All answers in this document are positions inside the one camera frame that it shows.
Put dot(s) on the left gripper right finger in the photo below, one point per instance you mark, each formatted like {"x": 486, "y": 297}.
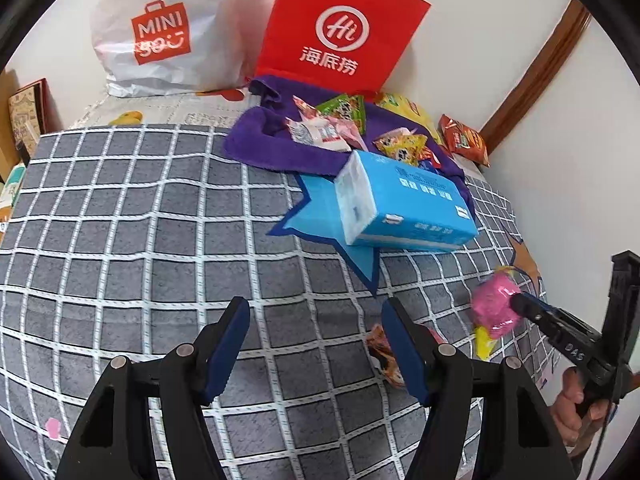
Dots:
{"x": 518, "y": 437}

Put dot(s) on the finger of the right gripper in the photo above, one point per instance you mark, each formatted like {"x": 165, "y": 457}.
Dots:
{"x": 528, "y": 306}

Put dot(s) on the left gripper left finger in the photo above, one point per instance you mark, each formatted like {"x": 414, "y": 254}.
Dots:
{"x": 112, "y": 438}

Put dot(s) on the bright pink snack packet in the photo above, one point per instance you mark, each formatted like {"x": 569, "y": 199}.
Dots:
{"x": 490, "y": 305}

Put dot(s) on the red snack packet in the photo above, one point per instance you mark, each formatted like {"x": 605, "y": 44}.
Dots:
{"x": 428, "y": 160}

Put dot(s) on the pink white snack packet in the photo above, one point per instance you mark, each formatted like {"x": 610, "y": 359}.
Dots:
{"x": 320, "y": 130}

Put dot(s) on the right hand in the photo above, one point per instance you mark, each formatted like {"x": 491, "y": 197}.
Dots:
{"x": 576, "y": 431}

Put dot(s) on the brown snack packet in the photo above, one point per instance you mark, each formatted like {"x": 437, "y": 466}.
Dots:
{"x": 382, "y": 357}

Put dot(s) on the orange Lays chips bag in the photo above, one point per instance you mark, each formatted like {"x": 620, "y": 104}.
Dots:
{"x": 463, "y": 140}

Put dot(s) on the blue tissue pack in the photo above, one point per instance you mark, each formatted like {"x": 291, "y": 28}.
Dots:
{"x": 384, "y": 203}

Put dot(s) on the grey checked bed sheet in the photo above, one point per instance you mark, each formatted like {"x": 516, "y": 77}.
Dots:
{"x": 128, "y": 241}

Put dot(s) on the yellow snack packet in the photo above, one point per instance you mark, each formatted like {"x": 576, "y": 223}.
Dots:
{"x": 402, "y": 144}

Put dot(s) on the yellow Lays chips bag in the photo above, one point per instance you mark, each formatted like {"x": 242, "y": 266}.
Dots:
{"x": 404, "y": 107}

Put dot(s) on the green snack packet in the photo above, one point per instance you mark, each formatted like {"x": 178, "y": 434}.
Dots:
{"x": 345, "y": 106}

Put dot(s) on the purple towel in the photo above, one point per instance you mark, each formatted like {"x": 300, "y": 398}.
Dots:
{"x": 261, "y": 139}

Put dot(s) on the patterned box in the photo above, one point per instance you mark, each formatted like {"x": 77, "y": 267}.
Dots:
{"x": 29, "y": 115}

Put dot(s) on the red Haidilao paper bag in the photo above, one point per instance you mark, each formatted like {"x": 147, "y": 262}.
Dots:
{"x": 347, "y": 46}

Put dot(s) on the wooden furniture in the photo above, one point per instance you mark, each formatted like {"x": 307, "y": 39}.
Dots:
{"x": 9, "y": 156}

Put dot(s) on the white Miniso plastic bag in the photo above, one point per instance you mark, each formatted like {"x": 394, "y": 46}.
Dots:
{"x": 165, "y": 47}

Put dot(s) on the brown wooden door frame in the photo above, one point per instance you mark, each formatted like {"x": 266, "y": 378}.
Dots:
{"x": 540, "y": 73}

